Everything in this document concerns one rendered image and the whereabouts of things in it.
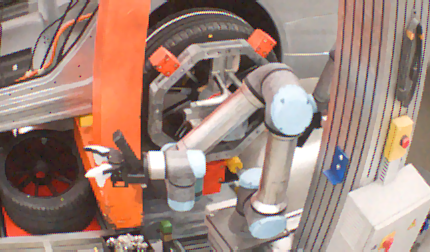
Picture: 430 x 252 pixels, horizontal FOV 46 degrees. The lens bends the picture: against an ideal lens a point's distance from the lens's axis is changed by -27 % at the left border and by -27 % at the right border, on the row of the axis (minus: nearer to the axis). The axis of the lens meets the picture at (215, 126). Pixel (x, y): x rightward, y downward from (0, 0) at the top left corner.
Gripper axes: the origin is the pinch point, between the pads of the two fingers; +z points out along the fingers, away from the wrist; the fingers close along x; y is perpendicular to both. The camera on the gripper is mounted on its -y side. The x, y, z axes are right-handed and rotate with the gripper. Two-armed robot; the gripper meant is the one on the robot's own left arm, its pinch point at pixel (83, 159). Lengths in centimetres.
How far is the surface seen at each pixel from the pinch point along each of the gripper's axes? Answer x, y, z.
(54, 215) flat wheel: 66, 70, 22
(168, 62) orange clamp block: 76, 5, -37
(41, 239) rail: 54, 78, 32
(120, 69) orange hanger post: 42.5, -8.5, -15.0
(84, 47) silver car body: 97, 1, 0
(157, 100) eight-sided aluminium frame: 78, 21, -33
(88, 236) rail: 60, 77, 4
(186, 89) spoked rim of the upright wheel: 92, 24, -47
